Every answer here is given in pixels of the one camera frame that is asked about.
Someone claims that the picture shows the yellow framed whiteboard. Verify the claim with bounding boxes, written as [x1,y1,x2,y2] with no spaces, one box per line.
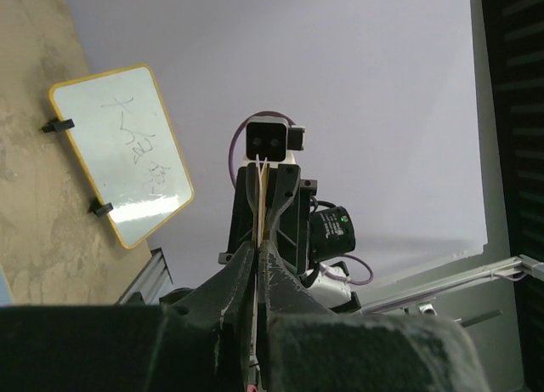
[48,64,195,249]

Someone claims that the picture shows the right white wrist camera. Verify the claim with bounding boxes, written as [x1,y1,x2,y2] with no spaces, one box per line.
[245,116,306,166]

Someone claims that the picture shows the gold credit card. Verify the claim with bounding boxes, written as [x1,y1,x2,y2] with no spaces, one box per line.
[258,159,269,246]

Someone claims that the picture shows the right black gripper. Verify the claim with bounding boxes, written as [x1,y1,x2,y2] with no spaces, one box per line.
[218,164,318,275]

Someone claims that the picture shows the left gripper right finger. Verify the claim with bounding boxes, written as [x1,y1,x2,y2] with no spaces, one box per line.
[258,240,490,391]

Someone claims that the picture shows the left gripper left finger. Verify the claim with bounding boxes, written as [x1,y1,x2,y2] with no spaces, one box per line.
[1,241,256,391]

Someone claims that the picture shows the black whiteboard clip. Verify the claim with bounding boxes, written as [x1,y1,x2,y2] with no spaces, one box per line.
[42,118,75,134]
[89,199,113,218]

